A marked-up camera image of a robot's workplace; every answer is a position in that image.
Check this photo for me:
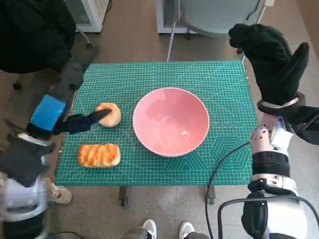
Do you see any bare black robot left hand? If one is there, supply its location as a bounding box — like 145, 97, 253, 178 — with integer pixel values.
26, 47, 112, 140

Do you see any black gloved robot right hand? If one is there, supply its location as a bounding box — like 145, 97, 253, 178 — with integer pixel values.
228, 23, 310, 107

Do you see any rectangular orange toy bread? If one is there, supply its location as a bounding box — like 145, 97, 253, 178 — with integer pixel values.
78, 143, 121, 168

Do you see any round toy bread bun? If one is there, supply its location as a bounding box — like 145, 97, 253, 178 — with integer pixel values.
96, 102, 122, 127

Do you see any pink bowl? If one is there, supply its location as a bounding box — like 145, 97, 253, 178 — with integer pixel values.
132, 87, 210, 158

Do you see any grey mesh chair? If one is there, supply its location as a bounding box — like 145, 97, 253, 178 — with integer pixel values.
166, 0, 269, 62

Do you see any white grilled floor unit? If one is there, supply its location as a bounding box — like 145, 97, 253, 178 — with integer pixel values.
65, 0, 110, 33
156, 0, 190, 34

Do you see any black table leg with caster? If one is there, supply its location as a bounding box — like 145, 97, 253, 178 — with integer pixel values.
119, 185, 129, 207
206, 185, 216, 205

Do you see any green cutting mat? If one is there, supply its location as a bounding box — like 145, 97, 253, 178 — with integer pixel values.
54, 60, 257, 186

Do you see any white shoe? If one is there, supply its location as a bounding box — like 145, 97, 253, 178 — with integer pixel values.
179, 221, 195, 239
142, 219, 158, 239

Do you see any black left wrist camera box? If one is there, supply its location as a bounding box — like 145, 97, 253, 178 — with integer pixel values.
0, 141, 50, 187

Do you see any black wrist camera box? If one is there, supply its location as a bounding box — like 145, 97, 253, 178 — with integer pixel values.
286, 106, 319, 145
0, 141, 50, 187

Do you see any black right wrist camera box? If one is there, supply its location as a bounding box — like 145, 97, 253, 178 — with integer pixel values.
286, 106, 319, 145

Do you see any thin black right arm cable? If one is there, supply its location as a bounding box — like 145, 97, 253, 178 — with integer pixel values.
206, 140, 252, 239

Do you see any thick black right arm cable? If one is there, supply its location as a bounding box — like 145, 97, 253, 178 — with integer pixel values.
217, 195, 317, 239

